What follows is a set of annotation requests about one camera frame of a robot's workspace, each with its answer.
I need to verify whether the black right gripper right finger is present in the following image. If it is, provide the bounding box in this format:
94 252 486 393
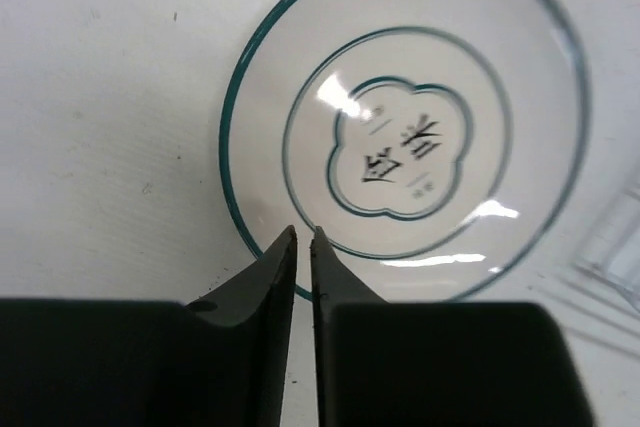
310 230 595 426

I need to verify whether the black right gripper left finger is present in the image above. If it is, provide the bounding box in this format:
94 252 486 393
1 227 297 426

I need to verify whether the white plate teal clover design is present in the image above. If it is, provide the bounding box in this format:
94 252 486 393
218 0 592 301

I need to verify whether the white wire dish rack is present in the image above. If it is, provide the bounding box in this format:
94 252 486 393
527 179 639 377

